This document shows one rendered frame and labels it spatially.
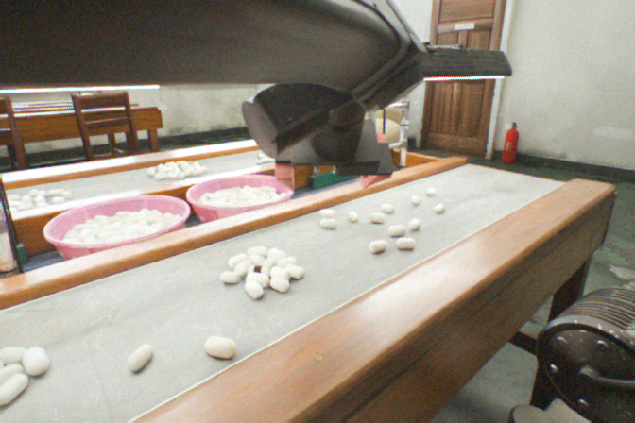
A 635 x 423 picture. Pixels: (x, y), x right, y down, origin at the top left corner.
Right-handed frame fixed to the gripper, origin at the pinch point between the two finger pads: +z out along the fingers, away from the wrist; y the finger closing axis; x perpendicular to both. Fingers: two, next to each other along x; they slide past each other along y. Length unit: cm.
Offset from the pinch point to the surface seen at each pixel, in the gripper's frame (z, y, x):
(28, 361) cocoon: 3.3, -34.0, -19.8
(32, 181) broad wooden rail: 50, -78, 36
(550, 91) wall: 225, 283, 261
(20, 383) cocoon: 2.2, -33.4, -22.1
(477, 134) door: 300, 234, 265
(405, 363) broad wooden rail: 4.5, 7.5, -22.5
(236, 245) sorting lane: 23.9, -15.5, 2.2
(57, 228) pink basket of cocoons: 28, -52, 9
